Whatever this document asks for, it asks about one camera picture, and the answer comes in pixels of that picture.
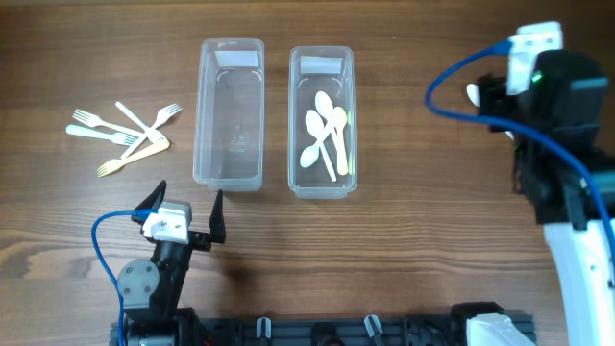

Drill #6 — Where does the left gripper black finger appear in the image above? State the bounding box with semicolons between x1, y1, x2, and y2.
209;189;226;244
131;180;167;222

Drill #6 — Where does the cream spoon lowest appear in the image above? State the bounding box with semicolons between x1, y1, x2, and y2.
300;124;332;170

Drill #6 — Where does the white spoon long thin handle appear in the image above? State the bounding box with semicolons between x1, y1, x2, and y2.
300;110;337;182

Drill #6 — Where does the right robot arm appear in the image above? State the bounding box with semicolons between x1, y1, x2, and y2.
477;50;614;345

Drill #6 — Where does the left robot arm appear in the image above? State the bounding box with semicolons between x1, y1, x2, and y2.
109;181;226;345

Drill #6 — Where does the left clear plastic container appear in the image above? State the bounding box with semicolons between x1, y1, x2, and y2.
192;38;265;192

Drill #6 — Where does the clear plastic container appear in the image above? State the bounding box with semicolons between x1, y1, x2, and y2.
192;38;265;192
288;46;358;199

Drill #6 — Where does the right clear plastic container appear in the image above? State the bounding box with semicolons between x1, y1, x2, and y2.
288;46;358;199

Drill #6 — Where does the yellow plastic fork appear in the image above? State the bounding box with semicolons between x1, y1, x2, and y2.
97;139;170;178

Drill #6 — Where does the pale blue white fork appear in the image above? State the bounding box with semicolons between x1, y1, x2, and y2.
65;124;136;146

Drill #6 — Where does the white fork pointing upper right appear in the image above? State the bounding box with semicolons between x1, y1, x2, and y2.
121;104;183;159

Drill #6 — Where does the cream fork upper left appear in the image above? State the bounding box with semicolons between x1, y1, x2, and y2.
72;109;141;136

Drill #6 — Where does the left blue cable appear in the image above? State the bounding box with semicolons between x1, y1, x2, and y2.
90;209;158;346

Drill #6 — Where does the white fork thin handle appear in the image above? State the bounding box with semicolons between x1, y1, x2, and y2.
115;101;166;143

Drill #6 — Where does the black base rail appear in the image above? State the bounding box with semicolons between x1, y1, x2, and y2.
109;303;537;346

